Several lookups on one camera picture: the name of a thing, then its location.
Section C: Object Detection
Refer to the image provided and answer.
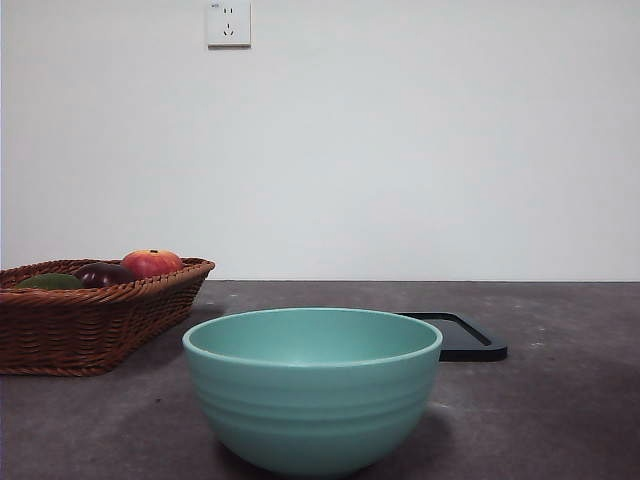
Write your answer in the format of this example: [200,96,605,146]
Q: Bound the teal ribbed bowl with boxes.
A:
[181,307,444,475]

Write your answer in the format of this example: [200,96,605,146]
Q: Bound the red yellow apple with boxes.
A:
[120,248,185,280]

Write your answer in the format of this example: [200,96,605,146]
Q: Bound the green avocado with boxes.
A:
[14,272,85,291]

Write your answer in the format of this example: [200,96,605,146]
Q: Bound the brown wicker basket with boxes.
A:
[0,257,216,377]

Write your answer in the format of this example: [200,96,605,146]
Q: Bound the black rectangular tray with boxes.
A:
[394,311,509,363]

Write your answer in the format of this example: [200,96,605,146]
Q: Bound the dark red apple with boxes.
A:
[73,262,137,290]

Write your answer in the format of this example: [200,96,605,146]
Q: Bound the white wall socket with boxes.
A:
[207,0,252,50]

